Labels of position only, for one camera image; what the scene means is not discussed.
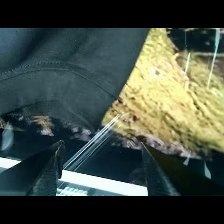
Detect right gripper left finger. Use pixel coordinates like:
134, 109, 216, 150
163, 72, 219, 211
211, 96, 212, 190
0, 139, 66, 197

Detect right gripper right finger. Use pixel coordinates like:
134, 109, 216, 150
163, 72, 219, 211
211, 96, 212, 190
141, 142, 224, 197

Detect black garment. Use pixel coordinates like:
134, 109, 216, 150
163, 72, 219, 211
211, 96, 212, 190
0, 27, 151, 135

